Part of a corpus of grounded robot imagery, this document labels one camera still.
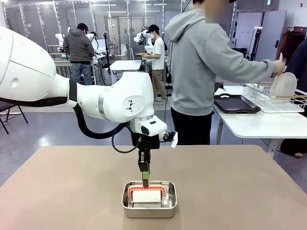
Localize hanging red and dark clothes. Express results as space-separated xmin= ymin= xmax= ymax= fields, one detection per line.
xmin=283 ymin=26 xmax=307 ymax=72

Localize person in white t-shirt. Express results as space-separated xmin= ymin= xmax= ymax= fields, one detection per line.
xmin=143 ymin=23 xmax=168 ymax=102

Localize person's right forearm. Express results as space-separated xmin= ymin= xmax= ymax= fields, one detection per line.
xmin=236 ymin=57 xmax=276 ymax=82

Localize white side table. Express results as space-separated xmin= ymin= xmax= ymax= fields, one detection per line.
xmin=212 ymin=85 xmax=307 ymax=158

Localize man in grey hooded jacket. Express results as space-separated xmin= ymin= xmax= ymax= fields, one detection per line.
xmin=62 ymin=23 xmax=96 ymax=86

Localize dark navy garment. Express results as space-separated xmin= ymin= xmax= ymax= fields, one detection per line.
xmin=285 ymin=39 xmax=307 ymax=154

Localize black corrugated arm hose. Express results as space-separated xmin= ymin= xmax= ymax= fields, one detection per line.
xmin=0 ymin=95 xmax=131 ymax=140

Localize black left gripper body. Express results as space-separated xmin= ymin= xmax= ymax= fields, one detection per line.
xmin=131 ymin=133 xmax=161 ymax=151

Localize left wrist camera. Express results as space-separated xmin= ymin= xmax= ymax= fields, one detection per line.
xmin=159 ymin=130 xmax=179 ymax=149

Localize white wire dish rack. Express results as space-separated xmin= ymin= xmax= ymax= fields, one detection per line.
xmin=243 ymin=82 xmax=307 ymax=114

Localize black tripod stand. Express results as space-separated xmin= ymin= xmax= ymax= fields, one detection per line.
xmin=249 ymin=26 xmax=264 ymax=60

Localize brown plastic serving tray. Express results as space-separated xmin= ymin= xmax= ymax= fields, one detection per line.
xmin=213 ymin=94 xmax=261 ymax=111

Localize black folding chair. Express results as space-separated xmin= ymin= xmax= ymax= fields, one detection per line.
xmin=0 ymin=98 xmax=29 ymax=135

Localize pink lint roller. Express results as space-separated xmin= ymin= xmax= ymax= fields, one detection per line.
xmin=127 ymin=178 xmax=167 ymax=204

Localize small white background table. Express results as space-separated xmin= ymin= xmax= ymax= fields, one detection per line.
xmin=109 ymin=59 xmax=142 ymax=72

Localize person in light grey hoodie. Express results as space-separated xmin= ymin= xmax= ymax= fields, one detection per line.
xmin=164 ymin=0 xmax=286 ymax=146

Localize person's right hand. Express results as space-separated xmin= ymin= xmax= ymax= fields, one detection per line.
xmin=273 ymin=59 xmax=286 ymax=77

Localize distant person in dark clothes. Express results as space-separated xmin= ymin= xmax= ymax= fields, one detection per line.
xmin=123 ymin=28 xmax=131 ymax=57

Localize rectangular steel container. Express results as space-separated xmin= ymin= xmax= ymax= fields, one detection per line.
xmin=121 ymin=181 xmax=178 ymax=219

